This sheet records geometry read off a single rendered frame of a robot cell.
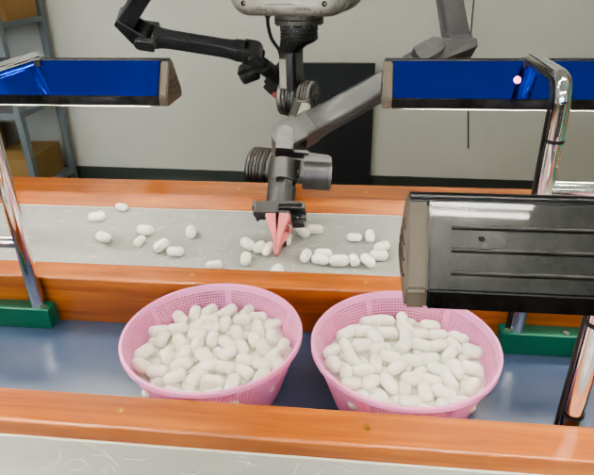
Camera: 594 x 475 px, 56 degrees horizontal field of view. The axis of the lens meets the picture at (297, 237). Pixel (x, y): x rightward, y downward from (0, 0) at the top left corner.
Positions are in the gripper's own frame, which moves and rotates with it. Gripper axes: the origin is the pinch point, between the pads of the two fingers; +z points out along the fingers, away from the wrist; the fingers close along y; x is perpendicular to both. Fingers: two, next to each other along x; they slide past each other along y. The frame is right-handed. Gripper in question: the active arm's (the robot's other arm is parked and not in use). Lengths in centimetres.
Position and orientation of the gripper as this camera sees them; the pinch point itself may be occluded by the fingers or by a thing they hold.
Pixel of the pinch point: (276, 251)
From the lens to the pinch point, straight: 105.6
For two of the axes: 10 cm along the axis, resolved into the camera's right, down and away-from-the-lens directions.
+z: -0.5, 9.1, -4.1
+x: 0.8, 4.1, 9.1
